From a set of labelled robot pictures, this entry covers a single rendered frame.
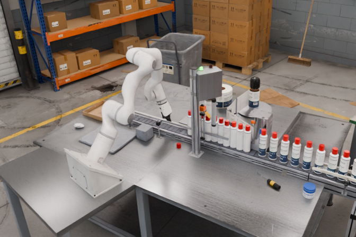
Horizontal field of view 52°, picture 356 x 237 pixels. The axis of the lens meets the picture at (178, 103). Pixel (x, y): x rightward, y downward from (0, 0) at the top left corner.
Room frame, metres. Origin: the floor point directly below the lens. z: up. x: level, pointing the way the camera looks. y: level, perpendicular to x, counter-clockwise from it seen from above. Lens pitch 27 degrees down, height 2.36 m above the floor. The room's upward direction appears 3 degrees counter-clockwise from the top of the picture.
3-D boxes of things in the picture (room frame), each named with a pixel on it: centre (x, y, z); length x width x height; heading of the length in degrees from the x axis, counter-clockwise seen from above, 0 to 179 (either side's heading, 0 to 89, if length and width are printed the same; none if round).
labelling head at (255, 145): (2.19, -0.56, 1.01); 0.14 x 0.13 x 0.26; 56
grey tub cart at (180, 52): (5.07, -0.01, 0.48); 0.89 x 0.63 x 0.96; 153
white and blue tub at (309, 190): (1.71, -0.77, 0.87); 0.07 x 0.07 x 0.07
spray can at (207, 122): (2.31, -0.21, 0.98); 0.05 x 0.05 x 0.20
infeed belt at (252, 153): (2.36, -0.16, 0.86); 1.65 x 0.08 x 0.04; 56
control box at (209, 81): (2.22, -0.20, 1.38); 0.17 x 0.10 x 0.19; 111
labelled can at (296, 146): (1.95, -0.75, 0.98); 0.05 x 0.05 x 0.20
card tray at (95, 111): (2.92, 0.66, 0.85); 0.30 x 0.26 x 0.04; 56
